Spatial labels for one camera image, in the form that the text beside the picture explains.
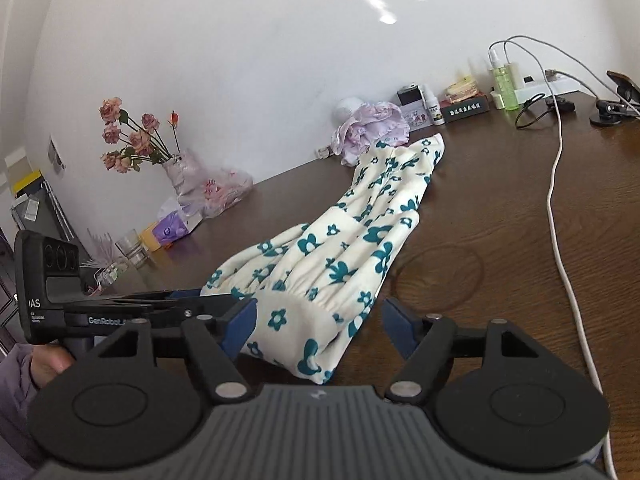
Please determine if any clear red-printed plastic bag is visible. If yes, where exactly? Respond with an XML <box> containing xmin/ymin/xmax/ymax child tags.
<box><xmin>177</xmin><ymin>165</ymin><xmax>255</xmax><ymax>218</ymax></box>

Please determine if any clear jar of sticks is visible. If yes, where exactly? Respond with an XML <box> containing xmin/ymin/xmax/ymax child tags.
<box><xmin>80</xmin><ymin>227</ymin><xmax>130</xmax><ymax>291</ymax></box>

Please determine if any person's left hand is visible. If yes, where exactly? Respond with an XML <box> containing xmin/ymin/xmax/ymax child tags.
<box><xmin>29</xmin><ymin>345</ymin><xmax>74</xmax><ymax>389</ymax></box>

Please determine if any black metal rack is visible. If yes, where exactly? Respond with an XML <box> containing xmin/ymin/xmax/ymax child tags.
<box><xmin>10</xmin><ymin>180</ymin><xmax>93</xmax><ymax>266</ymax></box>

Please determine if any smartphone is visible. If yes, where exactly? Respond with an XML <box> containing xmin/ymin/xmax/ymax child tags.
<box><xmin>606</xmin><ymin>70</ymin><xmax>640</xmax><ymax>103</ymax></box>

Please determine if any purple tissue pack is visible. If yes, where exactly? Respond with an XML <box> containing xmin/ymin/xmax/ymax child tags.
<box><xmin>152</xmin><ymin>197</ymin><xmax>203</xmax><ymax>241</ymax></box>

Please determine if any dried rose bouquet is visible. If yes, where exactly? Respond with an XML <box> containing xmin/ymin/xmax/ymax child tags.
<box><xmin>100</xmin><ymin>97</ymin><xmax>183</xmax><ymax>175</ymax></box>

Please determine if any cream teal floral garment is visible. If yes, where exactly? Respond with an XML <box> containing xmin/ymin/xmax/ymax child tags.
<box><xmin>200</xmin><ymin>134</ymin><xmax>447</xmax><ymax>386</ymax></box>

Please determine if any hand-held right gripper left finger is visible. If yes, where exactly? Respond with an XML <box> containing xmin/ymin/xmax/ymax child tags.
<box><xmin>95</xmin><ymin>297</ymin><xmax>259</xmax><ymax>404</ymax></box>

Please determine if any dark green box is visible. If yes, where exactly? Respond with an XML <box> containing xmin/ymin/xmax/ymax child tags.
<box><xmin>442</xmin><ymin>94</ymin><xmax>490</xmax><ymax>123</ymax></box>

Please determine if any long white cable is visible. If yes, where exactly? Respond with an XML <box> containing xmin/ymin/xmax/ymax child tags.
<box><xmin>502</xmin><ymin>40</ymin><xmax>618</xmax><ymax>480</ymax></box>

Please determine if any large white power strip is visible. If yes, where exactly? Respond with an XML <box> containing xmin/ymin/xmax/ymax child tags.
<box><xmin>515</xmin><ymin>76</ymin><xmax>583</xmax><ymax>106</ymax></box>

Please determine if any dark wooden door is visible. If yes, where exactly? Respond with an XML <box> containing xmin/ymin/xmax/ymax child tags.
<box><xmin>0</xmin><ymin>230</ymin><xmax>23</xmax><ymax>356</ymax></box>

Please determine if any white spray bottle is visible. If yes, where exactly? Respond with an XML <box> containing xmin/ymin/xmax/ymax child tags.
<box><xmin>425</xmin><ymin>87</ymin><xmax>446</xmax><ymax>127</ymax></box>

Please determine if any green spray bottle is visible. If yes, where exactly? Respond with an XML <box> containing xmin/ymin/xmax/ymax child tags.
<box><xmin>489</xmin><ymin>46</ymin><xmax>518</xmax><ymax>112</ymax></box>

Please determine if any small black device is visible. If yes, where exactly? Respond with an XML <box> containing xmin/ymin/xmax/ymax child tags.
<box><xmin>397</xmin><ymin>82</ymin><xmax>426</xmax><ymax>107</ymax></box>

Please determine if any wall socket panel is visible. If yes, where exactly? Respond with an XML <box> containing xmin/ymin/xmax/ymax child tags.
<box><xmin>47</xmin><ymin>134</ymin><xmax>67</xmax><ymax>177</ymax></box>

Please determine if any yellow and black box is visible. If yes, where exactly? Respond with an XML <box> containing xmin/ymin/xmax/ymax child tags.
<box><xmin>12</xmin><ymin>170</ymin><xmax>45</xmax><ymax>201</ymax></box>

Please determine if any purple floral frilled garment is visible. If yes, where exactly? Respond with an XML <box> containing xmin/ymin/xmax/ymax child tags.
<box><xmin>332</xmin><ymin>101</ymin><xmax>412</xmax><ymax>167</ymax></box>

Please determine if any clear glass cup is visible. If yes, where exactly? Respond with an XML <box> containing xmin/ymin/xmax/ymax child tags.
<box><xmin>116</xmin><ymin>229</ymin><xmax>148</xmax><ymax>267</ymax></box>

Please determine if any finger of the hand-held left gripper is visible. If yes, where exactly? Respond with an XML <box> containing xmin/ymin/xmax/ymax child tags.
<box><xmin>86</xmin><ymin>288</ymin><xmax>236</xmax><ymax>307</ymax></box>
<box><xmin>144</xmin><ymin>301</ymin><xmax>239</xmax><ymax>329</ymax></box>

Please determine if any black cable with clip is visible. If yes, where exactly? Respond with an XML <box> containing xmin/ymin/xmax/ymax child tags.
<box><xmin>515</xmin><ymin>92</ymin><xmax>576</xmax><ymax>131</ymax></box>

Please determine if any printed tin box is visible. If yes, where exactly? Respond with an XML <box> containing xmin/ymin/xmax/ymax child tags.
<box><xmin>401</xmin><ymin>101</ymin><xmax>432</xmax><ymax>130</ymax></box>

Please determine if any pale crinkled vase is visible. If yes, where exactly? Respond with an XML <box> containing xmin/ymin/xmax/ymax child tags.
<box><xmin>164</xmin><ymin>149</ymin><xmax>213</xmax><ymax>206</ymax></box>

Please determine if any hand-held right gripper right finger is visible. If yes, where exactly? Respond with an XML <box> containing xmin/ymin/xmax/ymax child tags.
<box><xmin>381</xmin><ymin>296</ymin><xmax>544</xmax><ymax>404</ymax></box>

